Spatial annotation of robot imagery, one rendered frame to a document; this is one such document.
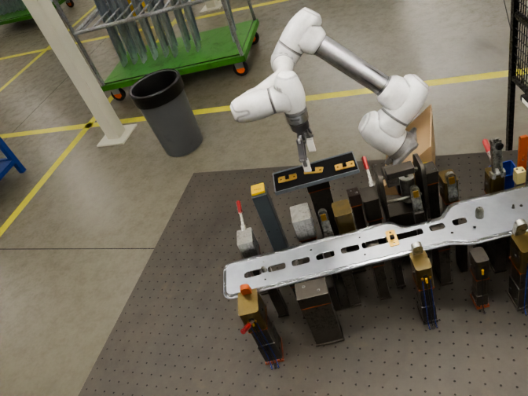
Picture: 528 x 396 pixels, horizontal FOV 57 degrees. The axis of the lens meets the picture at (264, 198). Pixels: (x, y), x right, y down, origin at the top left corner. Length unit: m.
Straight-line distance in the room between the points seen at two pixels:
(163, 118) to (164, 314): 2.46
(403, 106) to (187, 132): 2.68
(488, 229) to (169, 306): 1.50
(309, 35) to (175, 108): 2.41
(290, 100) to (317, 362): 1.04
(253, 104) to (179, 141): 2.89
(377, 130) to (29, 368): 2.80
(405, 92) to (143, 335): 1.70
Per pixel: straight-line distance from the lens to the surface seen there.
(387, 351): 2.04
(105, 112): 5.51
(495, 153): 2.07
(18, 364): 3.94
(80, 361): 3.61
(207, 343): 2.28
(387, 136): 2.47
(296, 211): 2.02
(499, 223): 2.01
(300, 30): 2.35
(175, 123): 4.60
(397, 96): 2.43
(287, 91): 1.84
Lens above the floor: 2.47
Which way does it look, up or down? 39 degrees down
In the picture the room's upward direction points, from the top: 22 degrees counter-clockwise
